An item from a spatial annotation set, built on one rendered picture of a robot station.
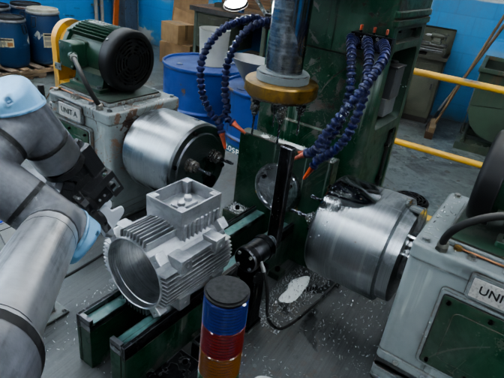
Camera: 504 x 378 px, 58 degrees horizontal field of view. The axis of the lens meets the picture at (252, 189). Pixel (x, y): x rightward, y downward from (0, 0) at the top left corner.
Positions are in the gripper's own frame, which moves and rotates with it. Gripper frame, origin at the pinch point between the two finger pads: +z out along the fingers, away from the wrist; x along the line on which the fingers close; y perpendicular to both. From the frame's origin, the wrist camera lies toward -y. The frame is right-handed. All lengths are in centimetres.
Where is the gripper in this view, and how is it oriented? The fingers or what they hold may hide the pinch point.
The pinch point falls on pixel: (105, 235)
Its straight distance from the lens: 93.8
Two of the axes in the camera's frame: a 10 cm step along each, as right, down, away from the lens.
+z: 2.0, 6.0, 7.7
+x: -8.1, -3.5, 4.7
